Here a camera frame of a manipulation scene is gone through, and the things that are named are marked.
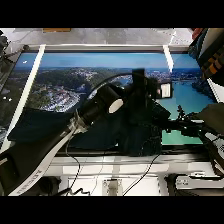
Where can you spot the dark blue garment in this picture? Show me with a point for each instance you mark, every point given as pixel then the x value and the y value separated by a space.
pixel 100 133

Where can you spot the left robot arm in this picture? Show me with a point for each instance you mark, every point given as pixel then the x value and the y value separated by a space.
pixel 36 156

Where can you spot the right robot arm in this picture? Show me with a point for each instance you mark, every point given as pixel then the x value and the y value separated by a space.
pixel 210 120

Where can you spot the heap of clothes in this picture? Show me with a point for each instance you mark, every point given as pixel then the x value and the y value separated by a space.
pixel 210 63

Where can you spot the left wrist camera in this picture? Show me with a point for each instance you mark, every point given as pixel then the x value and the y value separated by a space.
pixel 138 76

